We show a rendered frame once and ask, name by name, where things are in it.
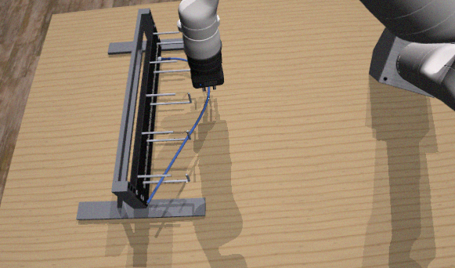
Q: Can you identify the black metal rack frame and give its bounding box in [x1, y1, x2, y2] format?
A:
[76, 8, 206, 220]

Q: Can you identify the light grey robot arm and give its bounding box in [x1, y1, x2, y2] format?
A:
[178, 0, 455, 111]

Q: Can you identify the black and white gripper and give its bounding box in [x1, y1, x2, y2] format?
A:
[182, 29, 224, 92]

